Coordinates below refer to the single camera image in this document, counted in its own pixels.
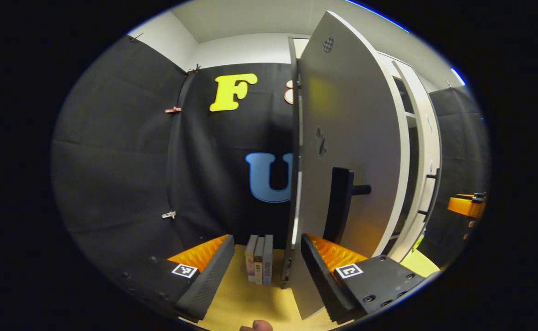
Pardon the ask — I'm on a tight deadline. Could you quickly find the white shoe cabinet door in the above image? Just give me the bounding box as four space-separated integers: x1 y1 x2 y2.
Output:
280 10 411 321
391 60 443 263

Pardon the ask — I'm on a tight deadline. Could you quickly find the black door handle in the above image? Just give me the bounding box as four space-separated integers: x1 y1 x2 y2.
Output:
323 167 372 245

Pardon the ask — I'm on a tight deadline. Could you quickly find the black backdrop cloth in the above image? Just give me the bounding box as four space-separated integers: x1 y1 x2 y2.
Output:
51 34 297 276
416 87 490 269

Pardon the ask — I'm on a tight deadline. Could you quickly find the grey book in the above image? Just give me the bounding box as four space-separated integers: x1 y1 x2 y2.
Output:
263 234 274 285

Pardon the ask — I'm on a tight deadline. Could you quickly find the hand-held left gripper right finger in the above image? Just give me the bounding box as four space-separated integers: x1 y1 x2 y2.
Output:
300 233 426 325

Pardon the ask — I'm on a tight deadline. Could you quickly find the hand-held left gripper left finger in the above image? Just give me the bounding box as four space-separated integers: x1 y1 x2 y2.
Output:
122 234 235 322

